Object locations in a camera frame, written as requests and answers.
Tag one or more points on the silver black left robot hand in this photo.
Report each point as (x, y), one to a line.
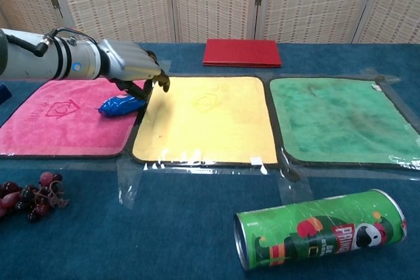
(131, 60)

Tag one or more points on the blue snack packet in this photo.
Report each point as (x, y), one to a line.
(118, 106)

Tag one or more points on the pink towel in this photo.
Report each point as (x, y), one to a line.
(65, 132)

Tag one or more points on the yellow towel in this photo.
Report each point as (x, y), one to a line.
(210, 129)

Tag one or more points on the green towel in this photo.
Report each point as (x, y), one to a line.
(344, 122)

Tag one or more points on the woven folding screen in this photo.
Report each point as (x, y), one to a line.
(210, 1)

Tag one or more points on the red folded cloth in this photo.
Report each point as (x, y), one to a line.
(242, 53)

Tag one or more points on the clear tape strip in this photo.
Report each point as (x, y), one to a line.
(295, 185)
(129, 181)

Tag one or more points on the dark red grape bunch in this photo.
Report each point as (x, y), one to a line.
(36, 201)

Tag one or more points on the blue carpet table cover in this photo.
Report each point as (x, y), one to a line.
(164, 234)

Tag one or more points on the green Pringles can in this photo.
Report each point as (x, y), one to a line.
(321, 231)

